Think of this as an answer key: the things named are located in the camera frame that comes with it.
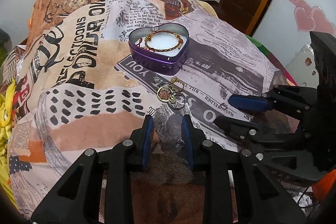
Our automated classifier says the newspaper print blanket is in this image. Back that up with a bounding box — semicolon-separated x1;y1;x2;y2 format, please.
9;0;293;223

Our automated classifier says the silver ring keychain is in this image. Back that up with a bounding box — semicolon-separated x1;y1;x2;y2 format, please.
168;92;186;110

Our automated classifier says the white patterned pillow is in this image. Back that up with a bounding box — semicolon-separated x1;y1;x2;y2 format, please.
285;44;319;88

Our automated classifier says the pink heart wall sticker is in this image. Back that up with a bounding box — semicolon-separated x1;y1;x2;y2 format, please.
288;0;335;36

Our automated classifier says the yellow cloth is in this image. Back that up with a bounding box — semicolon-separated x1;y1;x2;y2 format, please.
0;79;17;208

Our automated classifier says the gold red beaded bracelet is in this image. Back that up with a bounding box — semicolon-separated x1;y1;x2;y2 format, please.
135;29;185;52

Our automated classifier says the purple heart-shaped tin box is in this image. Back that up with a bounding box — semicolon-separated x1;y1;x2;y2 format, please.
129;23;190;76

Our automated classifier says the gold pendant ring charm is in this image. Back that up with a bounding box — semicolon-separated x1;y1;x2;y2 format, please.
157;77;185;103

